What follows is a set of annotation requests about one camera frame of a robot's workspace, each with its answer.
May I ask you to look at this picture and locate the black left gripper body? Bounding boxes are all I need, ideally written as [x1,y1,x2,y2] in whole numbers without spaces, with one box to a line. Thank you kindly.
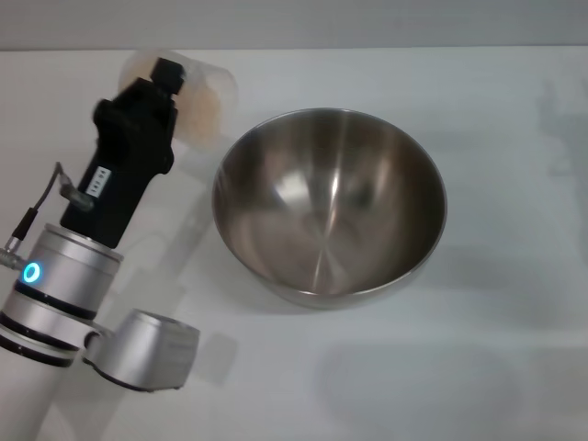
[59,76,180,250]

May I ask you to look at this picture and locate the white rice grains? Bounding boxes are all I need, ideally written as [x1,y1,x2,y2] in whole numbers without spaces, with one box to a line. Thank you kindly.
[127,53,222,144]

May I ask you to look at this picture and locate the clear plastic cup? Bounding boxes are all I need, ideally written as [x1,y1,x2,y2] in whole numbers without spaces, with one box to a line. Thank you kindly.
[117,50,240,151]

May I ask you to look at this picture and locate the stainless steel mixing bowl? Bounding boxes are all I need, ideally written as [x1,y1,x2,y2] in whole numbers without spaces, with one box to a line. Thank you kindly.
[210,107,449,310]

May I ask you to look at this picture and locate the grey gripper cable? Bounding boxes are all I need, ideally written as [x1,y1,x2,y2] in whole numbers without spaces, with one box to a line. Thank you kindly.
[0,161,96,267]

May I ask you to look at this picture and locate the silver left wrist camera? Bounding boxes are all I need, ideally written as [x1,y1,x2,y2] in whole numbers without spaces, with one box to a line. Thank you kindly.
[82,308,201,392]

